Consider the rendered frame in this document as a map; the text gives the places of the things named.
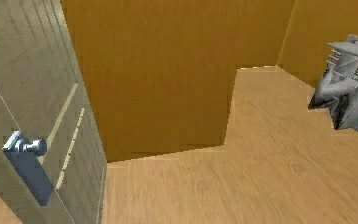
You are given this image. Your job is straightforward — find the grey-green room door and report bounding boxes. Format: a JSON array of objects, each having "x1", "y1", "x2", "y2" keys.
[{"x1": 0, "y1": 0, "x2": 108, "y2": 224}]

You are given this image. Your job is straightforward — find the grey bookshelf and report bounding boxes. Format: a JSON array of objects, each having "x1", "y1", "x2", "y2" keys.
[{"x1": 307, "y1": 39, "x2": 358, "y2": 132}]

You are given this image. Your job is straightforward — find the silver door handle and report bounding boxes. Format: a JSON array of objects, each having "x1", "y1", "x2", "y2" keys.
[{"x1": 2, "y1": 130, "x2": 54, "y2": 207}]

